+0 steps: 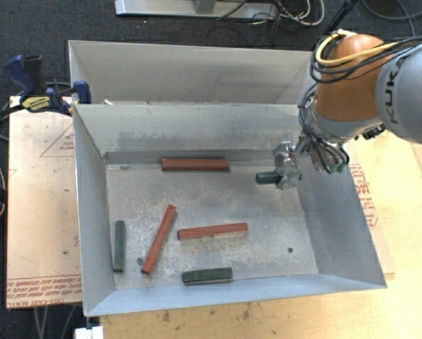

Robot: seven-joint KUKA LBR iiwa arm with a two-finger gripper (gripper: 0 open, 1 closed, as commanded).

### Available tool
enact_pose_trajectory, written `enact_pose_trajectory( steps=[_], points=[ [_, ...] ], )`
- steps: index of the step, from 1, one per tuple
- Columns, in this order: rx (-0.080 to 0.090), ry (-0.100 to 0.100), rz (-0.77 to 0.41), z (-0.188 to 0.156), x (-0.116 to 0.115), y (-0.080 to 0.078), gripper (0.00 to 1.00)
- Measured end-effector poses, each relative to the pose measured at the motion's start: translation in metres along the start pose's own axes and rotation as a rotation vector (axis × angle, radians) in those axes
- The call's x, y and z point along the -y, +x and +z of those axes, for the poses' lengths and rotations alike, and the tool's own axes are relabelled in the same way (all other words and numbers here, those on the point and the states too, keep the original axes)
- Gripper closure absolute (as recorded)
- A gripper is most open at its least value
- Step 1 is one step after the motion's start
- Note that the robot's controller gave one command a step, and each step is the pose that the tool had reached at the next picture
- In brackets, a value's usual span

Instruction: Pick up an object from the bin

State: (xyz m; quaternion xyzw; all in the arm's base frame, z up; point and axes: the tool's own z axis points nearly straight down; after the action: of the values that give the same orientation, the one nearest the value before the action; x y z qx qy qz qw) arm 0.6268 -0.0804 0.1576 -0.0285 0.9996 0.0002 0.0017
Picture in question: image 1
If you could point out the dark green block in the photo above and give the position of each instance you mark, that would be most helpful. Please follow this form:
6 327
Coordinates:
207 275
266 178
119 245

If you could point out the brown cardboard board, red print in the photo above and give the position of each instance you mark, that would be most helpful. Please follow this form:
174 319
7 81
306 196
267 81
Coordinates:
41 196

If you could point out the black cylinder on white bracket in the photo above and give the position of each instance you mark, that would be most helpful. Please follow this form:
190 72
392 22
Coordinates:
372 132

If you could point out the red-brown flat block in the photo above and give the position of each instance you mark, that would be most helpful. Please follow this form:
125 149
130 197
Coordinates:
159 238
212 231
195 164

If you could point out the grey metal bin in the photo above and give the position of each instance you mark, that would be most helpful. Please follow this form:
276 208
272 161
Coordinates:
211 196

